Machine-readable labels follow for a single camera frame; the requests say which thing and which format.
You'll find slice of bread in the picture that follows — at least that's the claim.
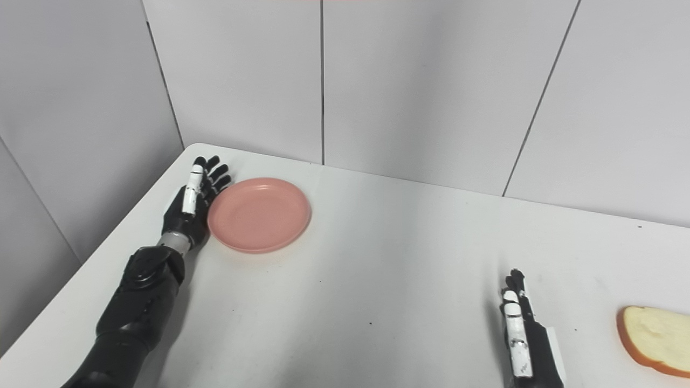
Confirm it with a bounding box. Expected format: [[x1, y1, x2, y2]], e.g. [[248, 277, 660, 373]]
[[617, 306, 690, 378]]

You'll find pink round plate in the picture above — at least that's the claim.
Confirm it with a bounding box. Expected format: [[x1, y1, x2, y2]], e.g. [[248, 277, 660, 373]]
[[207, 178, 313, 254]]

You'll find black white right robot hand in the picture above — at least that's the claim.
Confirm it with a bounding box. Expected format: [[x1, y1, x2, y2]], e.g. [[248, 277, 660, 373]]
[[500, 269, 567, 388]]

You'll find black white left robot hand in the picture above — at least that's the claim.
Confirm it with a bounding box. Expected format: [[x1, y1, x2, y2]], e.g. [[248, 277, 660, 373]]
[[162, 156, 233, 251]]

